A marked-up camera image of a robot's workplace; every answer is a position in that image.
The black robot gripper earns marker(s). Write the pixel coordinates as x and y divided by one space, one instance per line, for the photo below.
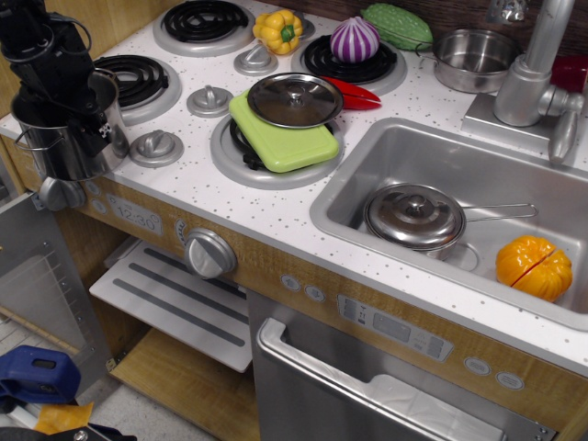
51 59

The tall steel pot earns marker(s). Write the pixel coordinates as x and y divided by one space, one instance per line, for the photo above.
44 127

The front left stove burner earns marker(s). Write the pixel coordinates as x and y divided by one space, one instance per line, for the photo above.
148 88

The stove burner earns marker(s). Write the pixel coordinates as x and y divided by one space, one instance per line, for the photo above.
380 74
228 158
148 88
204 29

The front right stove burner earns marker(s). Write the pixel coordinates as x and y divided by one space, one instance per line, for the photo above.
228 158

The back left stove burner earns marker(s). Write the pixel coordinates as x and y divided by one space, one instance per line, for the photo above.
204 29

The steel pot lid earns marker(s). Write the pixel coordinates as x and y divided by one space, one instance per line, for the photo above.
295 100

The back right stove burner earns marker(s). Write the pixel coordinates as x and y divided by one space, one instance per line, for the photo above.
380 74

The small steel bowl pot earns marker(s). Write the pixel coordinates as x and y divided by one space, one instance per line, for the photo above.
471 61

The silver stovetop knob front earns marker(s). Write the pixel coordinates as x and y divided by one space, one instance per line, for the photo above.
156 149

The silver stovetop knob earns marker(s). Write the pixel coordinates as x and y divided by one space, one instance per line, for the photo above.
258 61
209 102
156 149

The left silver oven knob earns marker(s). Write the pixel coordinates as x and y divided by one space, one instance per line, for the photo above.
56 194

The silver oven knob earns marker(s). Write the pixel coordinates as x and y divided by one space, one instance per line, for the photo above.
56 194
207 255

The silver stovetop knob middle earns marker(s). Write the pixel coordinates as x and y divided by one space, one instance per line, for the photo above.
209 102

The open oven door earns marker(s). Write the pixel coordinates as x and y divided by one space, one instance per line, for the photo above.
43 300

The white oven rack shelf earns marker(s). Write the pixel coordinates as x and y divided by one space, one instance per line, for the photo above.
155 287

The right silver oven knob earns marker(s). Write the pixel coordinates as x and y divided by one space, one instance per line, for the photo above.
207 255

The silver stovetop knob back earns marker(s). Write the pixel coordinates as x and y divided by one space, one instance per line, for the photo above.
258 61

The green plastic cutting board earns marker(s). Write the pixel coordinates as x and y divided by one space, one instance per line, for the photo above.
280 149

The yellow toy bell pepper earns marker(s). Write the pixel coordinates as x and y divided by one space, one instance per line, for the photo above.
279 31

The blue clamp tool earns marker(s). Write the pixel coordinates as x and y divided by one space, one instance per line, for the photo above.
37 375

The red toy chili pepper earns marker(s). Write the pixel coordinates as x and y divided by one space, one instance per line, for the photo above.
351 96

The silver sink basin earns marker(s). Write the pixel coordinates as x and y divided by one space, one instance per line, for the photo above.
505 195

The purple toy onion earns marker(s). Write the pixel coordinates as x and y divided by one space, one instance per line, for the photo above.
354 40

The yellow cloth scrap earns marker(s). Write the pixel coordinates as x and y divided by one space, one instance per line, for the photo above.
57 418

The green toy bitter gourd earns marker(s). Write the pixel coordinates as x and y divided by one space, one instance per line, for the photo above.
399 27

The silver dishwasher door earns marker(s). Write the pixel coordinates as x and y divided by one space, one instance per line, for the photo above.
313 382

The steel saucepan with lid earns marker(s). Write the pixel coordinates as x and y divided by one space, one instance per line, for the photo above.
429 221

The silver toy faucet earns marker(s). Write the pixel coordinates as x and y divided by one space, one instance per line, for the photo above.
529 111

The orange toy pumpkin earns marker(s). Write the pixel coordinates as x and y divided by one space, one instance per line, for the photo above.
535 266

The red cup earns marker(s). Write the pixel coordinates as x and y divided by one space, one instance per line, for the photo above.
570 73

